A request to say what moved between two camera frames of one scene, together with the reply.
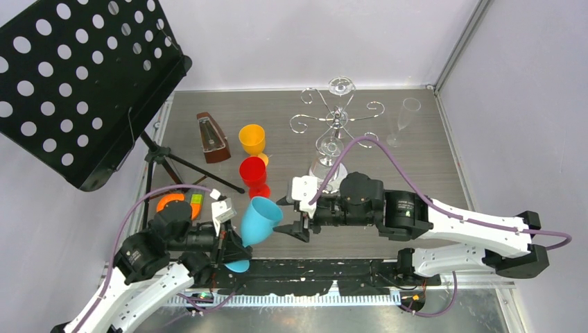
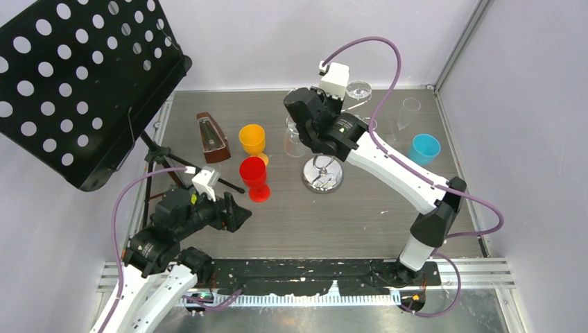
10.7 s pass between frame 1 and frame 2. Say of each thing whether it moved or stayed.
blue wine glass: moved
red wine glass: stayed
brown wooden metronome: stayed
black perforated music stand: stayed
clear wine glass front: moved
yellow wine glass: stayed
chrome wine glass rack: moved
